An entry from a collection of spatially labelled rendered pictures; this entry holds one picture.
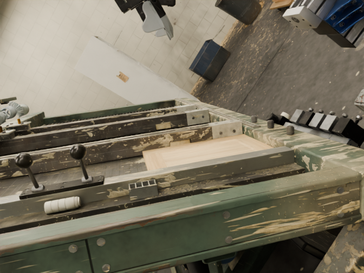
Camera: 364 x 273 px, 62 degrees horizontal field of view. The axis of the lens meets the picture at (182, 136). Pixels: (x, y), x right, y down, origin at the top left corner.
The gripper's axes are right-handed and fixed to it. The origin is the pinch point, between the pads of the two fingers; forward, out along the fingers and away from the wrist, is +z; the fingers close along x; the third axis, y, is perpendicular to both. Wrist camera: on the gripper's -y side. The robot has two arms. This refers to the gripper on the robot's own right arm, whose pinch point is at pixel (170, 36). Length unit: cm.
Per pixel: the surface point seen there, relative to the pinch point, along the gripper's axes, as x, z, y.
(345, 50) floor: -95, 83, -126
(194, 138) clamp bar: 29.3, 35.8, 13.1
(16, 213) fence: 70, 14, 59
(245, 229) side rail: 91, 34, 13
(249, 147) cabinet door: 47, 42, -2
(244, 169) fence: 65, 38, 5
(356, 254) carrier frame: 88, 56, -6
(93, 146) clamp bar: 32, 18, 46
